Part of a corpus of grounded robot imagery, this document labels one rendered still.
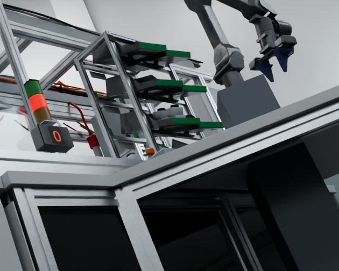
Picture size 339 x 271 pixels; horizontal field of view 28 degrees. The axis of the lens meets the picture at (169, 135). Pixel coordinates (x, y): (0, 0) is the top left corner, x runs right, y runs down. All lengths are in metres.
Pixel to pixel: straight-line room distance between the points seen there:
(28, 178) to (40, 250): 0.15
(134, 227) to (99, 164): 0.23
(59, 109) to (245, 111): 2.05
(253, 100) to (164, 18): 5.04
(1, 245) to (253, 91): 0.88
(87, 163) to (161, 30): 5.19
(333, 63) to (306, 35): 0.38
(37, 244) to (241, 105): 0.77
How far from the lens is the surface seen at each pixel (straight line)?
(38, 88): 2.16
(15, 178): 1.36
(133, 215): 1.54
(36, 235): 1.34
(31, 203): 1.36
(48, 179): 1.41
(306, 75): 6.58
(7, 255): 1.28
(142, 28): 6.82
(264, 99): 1.86
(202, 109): 3.90
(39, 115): 2.12
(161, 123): 2.32
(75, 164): 1.63
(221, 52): 1.99
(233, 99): 1.86
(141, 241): 1.52
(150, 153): 2.06
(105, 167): 1.69
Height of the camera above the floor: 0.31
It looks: 22 degrees up
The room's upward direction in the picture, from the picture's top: 23 degrees counter-clockwise
